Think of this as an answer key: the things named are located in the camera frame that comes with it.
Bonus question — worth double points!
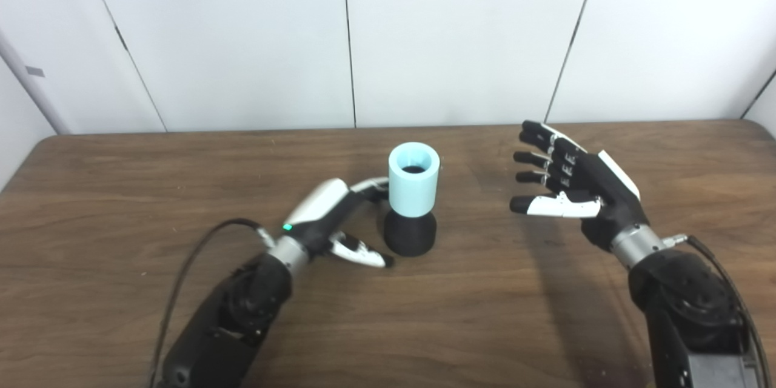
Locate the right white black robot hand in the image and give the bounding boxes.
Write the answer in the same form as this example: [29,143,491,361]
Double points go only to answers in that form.
[509,120,649,252]

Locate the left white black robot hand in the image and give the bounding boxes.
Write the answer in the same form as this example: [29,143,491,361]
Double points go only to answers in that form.
[282,177,395,269]

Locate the light-blue hose piece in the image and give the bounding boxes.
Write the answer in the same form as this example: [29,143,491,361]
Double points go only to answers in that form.
[387,142,441,218]

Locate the black flared nozzle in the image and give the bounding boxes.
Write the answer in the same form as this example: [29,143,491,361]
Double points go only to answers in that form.
[384,164,437,257]

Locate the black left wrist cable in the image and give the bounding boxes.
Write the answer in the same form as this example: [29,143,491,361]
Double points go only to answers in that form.
[147,218,276,388]

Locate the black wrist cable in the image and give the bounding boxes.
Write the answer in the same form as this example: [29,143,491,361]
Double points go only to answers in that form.
[661,234,772,388]
[147,218,276,388]

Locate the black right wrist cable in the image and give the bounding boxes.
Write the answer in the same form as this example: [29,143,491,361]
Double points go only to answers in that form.
[661,234,772,388]

